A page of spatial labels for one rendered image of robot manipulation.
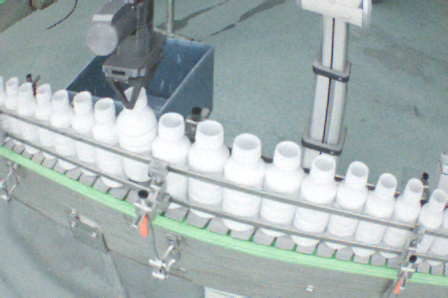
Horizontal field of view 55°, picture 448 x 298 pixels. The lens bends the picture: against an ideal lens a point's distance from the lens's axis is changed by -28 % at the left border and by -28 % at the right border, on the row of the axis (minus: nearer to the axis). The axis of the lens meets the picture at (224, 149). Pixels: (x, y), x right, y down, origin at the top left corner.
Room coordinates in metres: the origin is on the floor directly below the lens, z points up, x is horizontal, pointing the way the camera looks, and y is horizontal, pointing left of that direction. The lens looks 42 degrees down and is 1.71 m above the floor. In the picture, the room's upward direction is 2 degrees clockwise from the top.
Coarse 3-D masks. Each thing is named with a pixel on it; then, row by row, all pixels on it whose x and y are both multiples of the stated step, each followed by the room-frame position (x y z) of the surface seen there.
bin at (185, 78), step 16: (176, 48) 1.28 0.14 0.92; (192, 48) 1.26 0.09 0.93; (208, 48) 1.25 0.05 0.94; (96, 64) 1.22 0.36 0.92; (160, 64) 1.29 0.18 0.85; (176, 64) 1.28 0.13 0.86; (192, 64) 1.26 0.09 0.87; (208, 64) 1.21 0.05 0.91; (80, 80) 1.14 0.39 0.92; (96, 80) 1.22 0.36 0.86; (160, 80) 1.29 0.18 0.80; (176, 80) 1.28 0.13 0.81; (192, 80) 1.12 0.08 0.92; (208, 80) 1.21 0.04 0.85; (96, 96) 1.21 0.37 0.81; (112, 96) 1.30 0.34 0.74; (160, 96) 1.29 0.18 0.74; (176, 96) 1.03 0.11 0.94; (192, 96) 1.12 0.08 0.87; (208, 96) 1.21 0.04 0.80; (160, 112) 0.96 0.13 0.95; (176, 112) 1.03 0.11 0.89
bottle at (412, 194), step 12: (408, 192) 0.52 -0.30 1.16; (420, 192) 0.52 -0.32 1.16; (396, 204) 0.53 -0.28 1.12; (408, 204) 0.52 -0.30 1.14; (420, 204) 0.53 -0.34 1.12; (396, 216) 0.52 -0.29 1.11; (408, 216) 0.50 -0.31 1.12; (396, 228) 0.51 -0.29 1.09; (384, 240) 0.52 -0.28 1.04; (396, 240) 0.50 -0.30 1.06
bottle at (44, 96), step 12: (48, 84) 0.78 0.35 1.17; (36, 96) 0.76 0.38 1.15; (48, 96) 0.76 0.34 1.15; (36, 108) 0.76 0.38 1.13; (48, 108) 0.75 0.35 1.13; (36, 120) 0.75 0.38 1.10; (48, 120) 0.74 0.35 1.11; (48, 132) 0.74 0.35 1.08; (48, 144) 0.74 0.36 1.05; (48, 156) 0.74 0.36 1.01
